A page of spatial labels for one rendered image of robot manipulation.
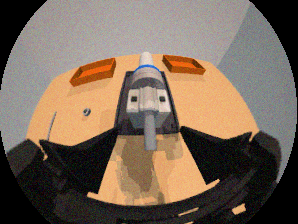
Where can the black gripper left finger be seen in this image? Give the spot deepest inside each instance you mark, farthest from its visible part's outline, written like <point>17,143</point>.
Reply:
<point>87,161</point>

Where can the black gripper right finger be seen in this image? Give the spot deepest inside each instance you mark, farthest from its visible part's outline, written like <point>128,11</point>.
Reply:
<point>211,153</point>

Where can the orange rectangular tray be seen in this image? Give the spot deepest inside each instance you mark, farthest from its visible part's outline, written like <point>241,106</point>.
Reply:
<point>183,65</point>
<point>99,70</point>

